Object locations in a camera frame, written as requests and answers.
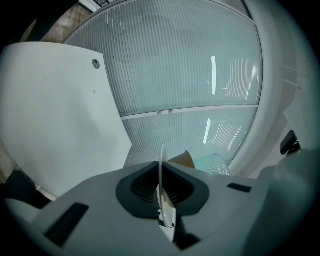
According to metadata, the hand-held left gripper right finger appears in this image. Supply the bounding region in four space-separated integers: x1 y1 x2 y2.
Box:
163 162 283 256

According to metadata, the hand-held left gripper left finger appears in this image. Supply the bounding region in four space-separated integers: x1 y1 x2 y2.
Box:
32 161 173 256

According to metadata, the white bowl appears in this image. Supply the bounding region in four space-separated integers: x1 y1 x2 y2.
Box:
156 143 177 243

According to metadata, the brown wooden bowl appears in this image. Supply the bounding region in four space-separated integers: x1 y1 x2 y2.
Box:
167 150 196 170

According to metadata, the white table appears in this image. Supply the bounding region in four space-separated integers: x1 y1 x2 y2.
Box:
0 41 133 201

